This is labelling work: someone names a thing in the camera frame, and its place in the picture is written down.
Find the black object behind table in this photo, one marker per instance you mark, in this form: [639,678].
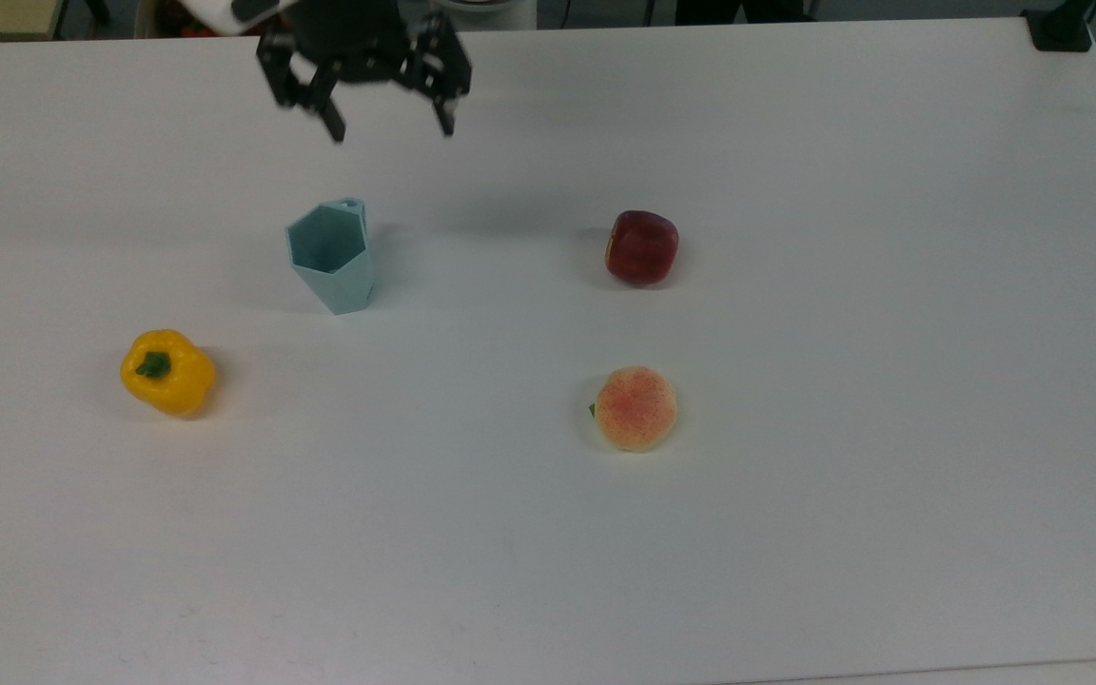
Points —
[748,9]

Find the teal hexagonal mug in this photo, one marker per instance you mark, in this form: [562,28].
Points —
[343,285]

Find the dark red apple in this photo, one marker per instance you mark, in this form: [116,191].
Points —
[643,249]

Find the black table clamp mount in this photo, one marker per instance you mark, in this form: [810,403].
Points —
[1062,27]

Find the white bin of fruit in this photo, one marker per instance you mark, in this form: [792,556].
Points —
[163,17]

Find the yellow bell pepper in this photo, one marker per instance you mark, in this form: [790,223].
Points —
[172,376]

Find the pale yellow-pink peach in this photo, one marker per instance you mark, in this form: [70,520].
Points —
[636,409]

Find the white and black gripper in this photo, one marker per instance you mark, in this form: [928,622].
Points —
[348,38]

